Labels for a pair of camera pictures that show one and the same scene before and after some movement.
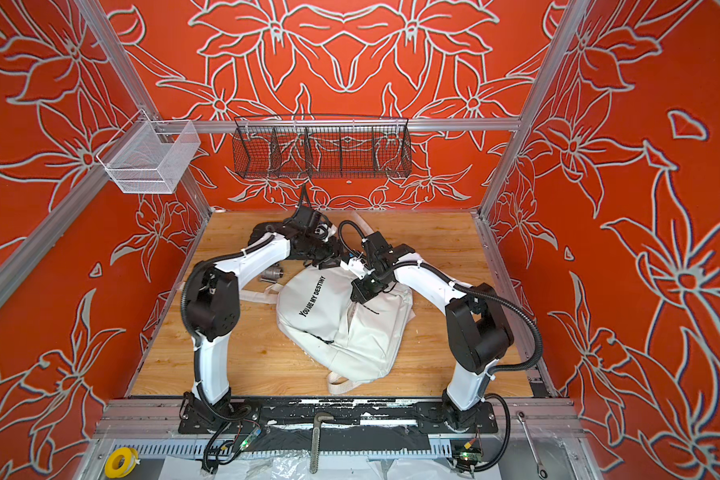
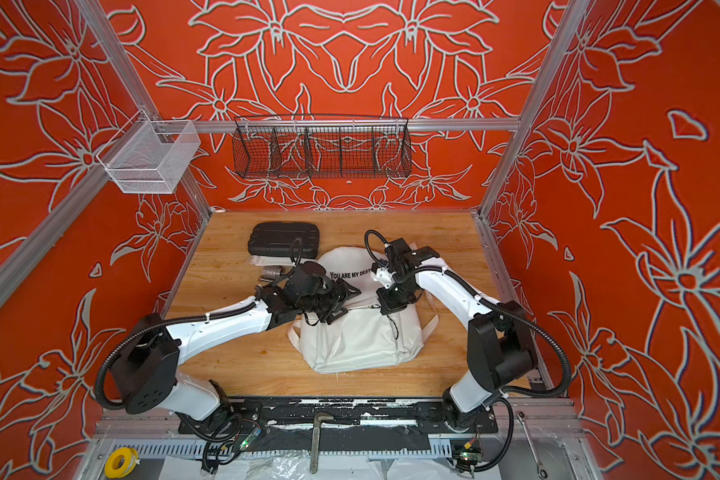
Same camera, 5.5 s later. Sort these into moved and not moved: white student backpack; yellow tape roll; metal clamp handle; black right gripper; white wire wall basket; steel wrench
Moved: white student backpack; black right gripper
Not moved: steel wrench; yellow tape roll; white wire wall basket; metal clamp handle
